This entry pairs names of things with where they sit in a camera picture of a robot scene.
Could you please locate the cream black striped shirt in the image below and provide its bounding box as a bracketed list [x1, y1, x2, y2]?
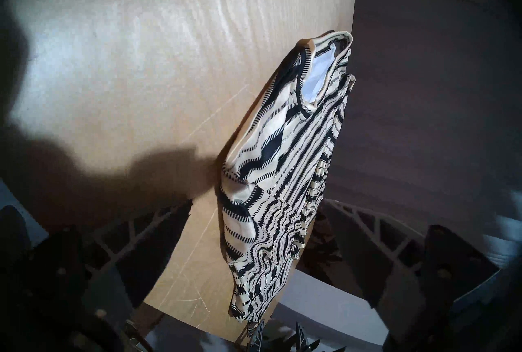
[218, 31, 356, 325]

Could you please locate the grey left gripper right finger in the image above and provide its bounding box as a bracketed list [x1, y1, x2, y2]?
[321, 199, 501, 315]

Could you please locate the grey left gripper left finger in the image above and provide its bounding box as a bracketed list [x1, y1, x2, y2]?
[29, 200, 193, 309]

